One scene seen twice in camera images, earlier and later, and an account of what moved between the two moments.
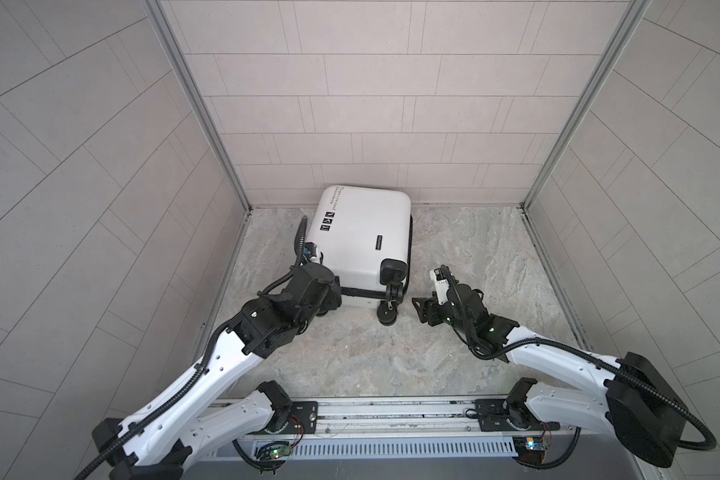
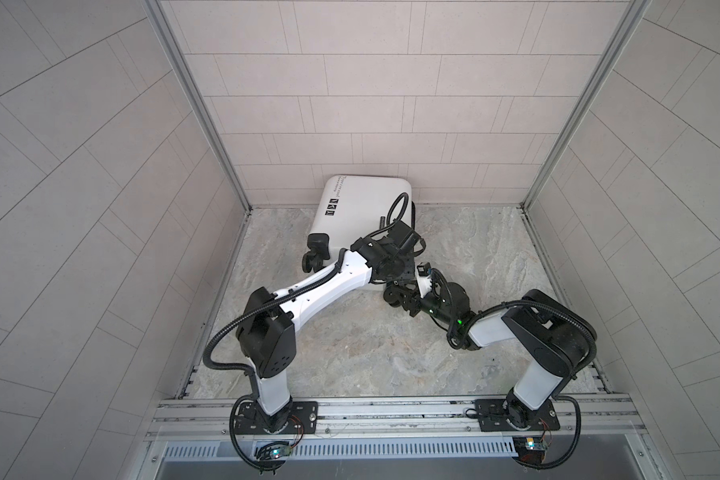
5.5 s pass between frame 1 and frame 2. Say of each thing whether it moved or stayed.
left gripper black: moved
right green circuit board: stayed
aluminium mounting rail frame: stayed
